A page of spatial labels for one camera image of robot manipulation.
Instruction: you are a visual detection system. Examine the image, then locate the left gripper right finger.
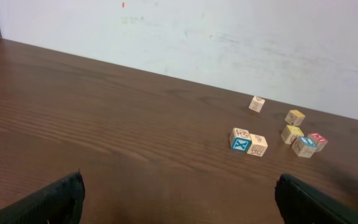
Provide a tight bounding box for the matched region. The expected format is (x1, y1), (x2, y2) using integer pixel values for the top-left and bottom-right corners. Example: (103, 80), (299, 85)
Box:
(275, 174), (358, 224)

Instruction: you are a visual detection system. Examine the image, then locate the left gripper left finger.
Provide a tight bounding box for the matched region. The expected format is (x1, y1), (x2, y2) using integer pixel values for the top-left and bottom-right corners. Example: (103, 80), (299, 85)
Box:
(0, 171), (85, 223)

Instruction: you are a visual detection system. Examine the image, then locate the blue letter block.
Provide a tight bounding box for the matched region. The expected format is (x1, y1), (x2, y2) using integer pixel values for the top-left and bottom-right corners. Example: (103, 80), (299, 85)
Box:
(291, 136), (318, 158)

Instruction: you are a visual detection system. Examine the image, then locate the red letter M block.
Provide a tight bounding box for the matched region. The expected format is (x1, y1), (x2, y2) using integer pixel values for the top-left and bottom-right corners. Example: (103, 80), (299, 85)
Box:
(307, 132), (328, 152)

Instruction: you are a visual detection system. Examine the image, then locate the plain hand sign block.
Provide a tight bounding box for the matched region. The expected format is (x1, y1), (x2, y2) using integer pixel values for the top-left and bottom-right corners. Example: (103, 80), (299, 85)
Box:
(247, 134), (268, 157)

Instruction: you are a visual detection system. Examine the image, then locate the yellow block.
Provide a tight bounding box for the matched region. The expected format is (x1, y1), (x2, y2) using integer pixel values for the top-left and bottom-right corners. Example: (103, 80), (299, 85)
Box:
(285, 110), (305, 126)
(280, 124), (304, 144)

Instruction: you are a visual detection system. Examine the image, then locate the yellow top block far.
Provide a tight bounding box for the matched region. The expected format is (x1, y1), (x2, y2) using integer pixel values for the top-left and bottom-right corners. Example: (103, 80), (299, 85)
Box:
(285, 110), (305, 126)

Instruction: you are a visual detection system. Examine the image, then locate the blue X side block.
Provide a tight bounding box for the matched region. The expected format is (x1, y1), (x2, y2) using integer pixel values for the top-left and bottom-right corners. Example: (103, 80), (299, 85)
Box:
(229, 128), (252, 152)

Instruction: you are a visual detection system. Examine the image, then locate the white block top far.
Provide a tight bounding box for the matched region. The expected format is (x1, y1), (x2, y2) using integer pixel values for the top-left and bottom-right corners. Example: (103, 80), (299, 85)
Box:
(249, 96), (265, 113)

